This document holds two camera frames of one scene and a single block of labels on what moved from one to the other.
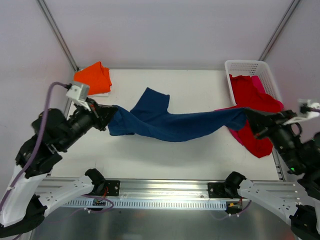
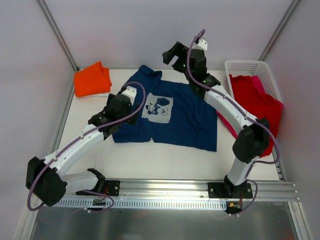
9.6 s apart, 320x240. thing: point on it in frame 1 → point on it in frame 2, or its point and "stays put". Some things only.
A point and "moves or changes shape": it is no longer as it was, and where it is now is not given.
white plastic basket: [259, 69] stays put
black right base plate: [218, 190] stays put
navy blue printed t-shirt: [150, 118] moves or changes shape
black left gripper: [97, 117] → [133, 116]
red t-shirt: [246, 96] stays put
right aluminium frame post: [278, 30] stays put
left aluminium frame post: [57, 33] stays put
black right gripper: [265, 124] → [176, 51]
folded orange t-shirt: [96, 76] stays put
